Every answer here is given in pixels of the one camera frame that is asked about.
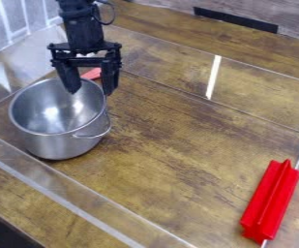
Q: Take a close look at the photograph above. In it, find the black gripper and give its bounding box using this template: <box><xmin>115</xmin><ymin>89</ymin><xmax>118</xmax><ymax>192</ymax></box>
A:
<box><xmin>47</xmin><ymin>42</ymin><xmax>122</xmax><ymax>96</ymax></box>

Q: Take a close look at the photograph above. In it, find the silver metal pot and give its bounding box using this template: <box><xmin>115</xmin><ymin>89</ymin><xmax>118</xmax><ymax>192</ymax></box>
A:
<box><xmin>8</xmin><ymin>77</ymin><xmax>111</xmax><ymax>160</ymax></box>

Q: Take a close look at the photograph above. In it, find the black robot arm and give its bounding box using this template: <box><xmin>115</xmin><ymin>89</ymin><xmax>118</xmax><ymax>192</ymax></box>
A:
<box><xmin>47</xmin><ymin>0</ymin><xmax>122</xmax><ymax>96</ymax></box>

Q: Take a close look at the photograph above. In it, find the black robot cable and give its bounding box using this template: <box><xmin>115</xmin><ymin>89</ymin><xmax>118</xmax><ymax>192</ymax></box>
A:
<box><xmin>92</xmin><ymin>1</ymin><xmax>116</xmax><ymax>26</ymax></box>

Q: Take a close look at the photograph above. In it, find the red plastic bracket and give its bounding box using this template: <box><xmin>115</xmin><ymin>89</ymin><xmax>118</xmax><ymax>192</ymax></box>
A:
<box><xmin>239</xmin><ymin>159</ymin><xmax>299</xmax><ymax>245</ymax></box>

